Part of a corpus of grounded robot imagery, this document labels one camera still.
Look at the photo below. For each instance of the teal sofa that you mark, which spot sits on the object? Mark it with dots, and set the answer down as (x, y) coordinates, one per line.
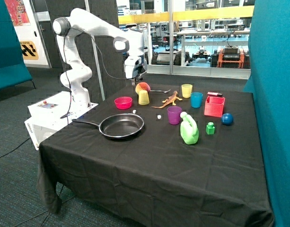
(12, 68)

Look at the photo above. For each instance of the blue plastic cup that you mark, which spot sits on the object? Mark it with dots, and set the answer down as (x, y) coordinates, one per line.
(196, 99)

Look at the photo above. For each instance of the teal partition wall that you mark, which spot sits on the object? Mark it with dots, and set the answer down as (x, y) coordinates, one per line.
(269, 50)

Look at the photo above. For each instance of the orange toy lizard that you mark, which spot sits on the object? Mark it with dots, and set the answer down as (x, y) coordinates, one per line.
(170, 100)

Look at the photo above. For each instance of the black frying pan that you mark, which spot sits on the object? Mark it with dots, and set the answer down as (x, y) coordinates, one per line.
(118, 126)

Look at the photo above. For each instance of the red open box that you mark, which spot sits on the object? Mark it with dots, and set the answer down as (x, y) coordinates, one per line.
(214, 106)

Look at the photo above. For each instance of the pink plastic bowl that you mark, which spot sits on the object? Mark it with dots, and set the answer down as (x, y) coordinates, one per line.
(124, 102)

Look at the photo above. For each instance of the red wall poster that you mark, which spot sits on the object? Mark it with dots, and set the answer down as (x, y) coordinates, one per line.
(17, 12)

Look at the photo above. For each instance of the metal spoon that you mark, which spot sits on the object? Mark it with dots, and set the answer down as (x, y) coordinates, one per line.
(159, 91)

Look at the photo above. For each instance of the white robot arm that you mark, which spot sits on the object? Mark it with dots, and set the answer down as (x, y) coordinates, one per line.
(81, 21)

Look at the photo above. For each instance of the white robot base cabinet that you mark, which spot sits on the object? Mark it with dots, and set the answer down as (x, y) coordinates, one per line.
(50, 115)

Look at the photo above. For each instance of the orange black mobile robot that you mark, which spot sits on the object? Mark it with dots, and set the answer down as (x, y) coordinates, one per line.
(231, 57)

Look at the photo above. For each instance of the red yellow peach toy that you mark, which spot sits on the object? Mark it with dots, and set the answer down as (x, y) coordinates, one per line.
(142, 86)

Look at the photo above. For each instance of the yellow black sign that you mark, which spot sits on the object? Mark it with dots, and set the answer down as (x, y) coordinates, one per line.
(29, 50)

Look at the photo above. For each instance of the black tablecloth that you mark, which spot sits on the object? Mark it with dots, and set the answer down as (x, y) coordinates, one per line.
(155, 178)

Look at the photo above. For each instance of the yellow upside-down cup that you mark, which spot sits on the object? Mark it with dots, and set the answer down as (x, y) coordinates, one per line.
(143, 97)

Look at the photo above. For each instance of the green toy block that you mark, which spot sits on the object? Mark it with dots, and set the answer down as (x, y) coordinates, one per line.
(210, 128)

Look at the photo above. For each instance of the green toy jug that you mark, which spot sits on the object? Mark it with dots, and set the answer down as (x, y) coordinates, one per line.
(188, 129)

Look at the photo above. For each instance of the blue ball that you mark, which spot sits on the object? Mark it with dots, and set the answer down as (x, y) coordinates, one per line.
(227, 119)

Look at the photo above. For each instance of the red marker pen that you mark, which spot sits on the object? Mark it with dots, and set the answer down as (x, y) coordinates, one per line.
(215, 94)

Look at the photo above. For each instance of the yellow upright cup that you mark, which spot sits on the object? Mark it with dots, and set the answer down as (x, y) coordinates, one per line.
(186, 90)

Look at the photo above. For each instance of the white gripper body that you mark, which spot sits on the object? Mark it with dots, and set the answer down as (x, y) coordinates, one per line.
(135, 66)

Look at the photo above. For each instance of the purple plastic cup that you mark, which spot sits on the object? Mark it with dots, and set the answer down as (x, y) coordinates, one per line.
(173, 113)

